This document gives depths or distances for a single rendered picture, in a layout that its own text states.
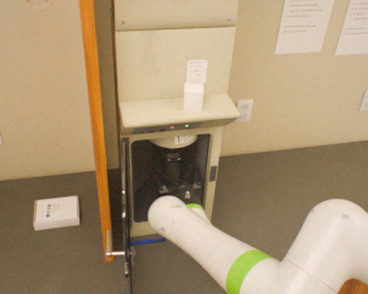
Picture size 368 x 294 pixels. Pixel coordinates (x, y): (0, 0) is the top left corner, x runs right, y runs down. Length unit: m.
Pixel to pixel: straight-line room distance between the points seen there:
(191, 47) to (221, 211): 0.75
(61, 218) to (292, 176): 0.99
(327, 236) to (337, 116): 1.36
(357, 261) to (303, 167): 1.17
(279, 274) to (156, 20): 0.66
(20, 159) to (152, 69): 0.87
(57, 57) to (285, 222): 1.05
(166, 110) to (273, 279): 0.55
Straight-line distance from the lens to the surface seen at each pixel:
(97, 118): 1.08
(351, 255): 0.80
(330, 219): 0.79
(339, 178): 1.94
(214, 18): 1.12
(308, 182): 1.87
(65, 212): 1.60
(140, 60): 1.11
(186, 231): 0.98
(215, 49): 1.15
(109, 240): 1.18
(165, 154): 1.38
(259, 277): 0.81
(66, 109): 1.67
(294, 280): 0.78
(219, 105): 1.16
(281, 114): 1.93
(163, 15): 1.08
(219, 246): 0.90
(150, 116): 1.09
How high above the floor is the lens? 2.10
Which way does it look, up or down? 37 degrees down
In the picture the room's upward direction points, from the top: 4 degrees clockwise
